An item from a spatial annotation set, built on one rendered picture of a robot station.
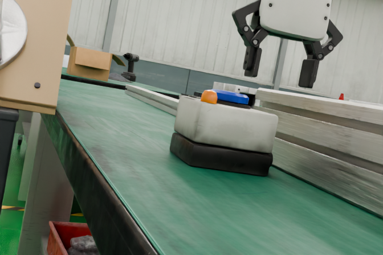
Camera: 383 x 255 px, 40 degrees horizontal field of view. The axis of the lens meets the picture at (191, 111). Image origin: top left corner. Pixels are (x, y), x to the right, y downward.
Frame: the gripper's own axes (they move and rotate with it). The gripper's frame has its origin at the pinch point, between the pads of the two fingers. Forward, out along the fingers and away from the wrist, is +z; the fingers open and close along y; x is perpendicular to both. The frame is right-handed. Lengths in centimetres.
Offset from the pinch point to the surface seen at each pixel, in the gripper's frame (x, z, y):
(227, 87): -95, 3, -28
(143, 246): 43, 11, 26
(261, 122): 21.4, 5.9, 11.1
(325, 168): 24.4, 8.9, 5.3
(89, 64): -212, 4, 6
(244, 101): 19.1, 4.2, 12.2
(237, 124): 21.4, 6.5, 13.5
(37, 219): -125, 61, 22
